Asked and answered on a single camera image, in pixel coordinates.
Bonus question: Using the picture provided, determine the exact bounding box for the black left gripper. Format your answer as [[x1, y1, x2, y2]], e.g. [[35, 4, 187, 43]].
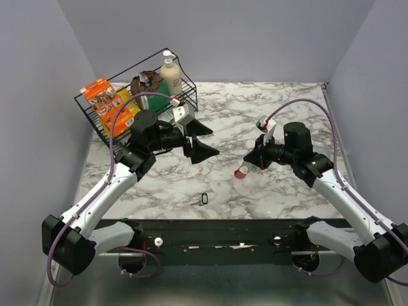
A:
[[149, 118, 220, 164]]

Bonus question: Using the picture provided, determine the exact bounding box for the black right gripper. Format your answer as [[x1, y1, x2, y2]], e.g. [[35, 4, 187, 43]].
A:
[[243, 132, 296, 170]]

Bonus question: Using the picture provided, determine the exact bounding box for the red handled metal key holder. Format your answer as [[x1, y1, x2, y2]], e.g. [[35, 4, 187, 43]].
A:
[[234, 161, 249, 179]]

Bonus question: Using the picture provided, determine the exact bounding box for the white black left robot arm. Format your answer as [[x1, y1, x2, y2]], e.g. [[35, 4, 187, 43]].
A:
[[41, 106, 219, 275]]

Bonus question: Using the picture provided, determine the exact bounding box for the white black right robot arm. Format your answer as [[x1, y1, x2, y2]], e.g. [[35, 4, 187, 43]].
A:
[[244, 118, 407, 283]]

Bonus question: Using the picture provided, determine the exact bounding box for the green white snack bag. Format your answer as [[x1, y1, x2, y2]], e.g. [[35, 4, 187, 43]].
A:
[[158, 110, 175, 124]]

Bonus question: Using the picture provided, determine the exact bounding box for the key with black tag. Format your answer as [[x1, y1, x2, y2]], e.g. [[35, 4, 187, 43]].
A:
[[191, 193, 208, 207]]

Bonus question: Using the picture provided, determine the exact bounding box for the cream pump lotion bottle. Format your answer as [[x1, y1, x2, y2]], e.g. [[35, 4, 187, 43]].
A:
[[160, 50, 182, 96]]

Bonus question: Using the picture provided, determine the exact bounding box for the yellow snack bag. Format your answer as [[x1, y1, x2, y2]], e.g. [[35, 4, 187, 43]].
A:
[[103, 87, 140, 136]]

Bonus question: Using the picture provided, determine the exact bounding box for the brown green coffee bag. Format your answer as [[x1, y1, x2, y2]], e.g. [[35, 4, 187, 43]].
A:
[[131, 71, 170, 112]]

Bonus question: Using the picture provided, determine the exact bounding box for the orange product box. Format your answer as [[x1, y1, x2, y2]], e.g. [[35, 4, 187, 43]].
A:
[[80, 78, 140, 136]]

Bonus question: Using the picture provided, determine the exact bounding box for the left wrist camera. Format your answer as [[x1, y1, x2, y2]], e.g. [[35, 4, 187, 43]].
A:
[[170, 96, 195, 127]]

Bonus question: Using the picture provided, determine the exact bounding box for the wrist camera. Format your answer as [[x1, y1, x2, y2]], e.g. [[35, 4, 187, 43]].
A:
[[256, 115, 277, 144], [170, 96, 195, 127]]

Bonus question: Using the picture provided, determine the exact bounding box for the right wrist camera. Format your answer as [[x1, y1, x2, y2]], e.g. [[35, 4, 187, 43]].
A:
[[256, 115, 277, 144]]

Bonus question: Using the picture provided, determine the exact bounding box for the black wire rack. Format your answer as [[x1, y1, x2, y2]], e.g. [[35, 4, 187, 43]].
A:
[[74, 50, 198, 145]]

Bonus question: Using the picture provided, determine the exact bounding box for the black metal base rail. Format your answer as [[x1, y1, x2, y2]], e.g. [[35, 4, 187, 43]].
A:
[[92, 218, 354, 266]]

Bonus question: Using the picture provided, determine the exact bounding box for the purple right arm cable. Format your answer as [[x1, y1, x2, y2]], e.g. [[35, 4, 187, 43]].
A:
[[266, 98, 408, 287]]

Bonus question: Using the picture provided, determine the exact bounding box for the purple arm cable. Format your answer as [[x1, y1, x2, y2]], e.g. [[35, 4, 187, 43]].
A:
[[47, 92, 173, 288], [266, 98, 408, 287]]

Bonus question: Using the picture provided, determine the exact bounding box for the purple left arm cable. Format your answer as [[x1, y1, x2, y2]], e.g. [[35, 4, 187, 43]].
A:
[[47, 92, 173, 288]]

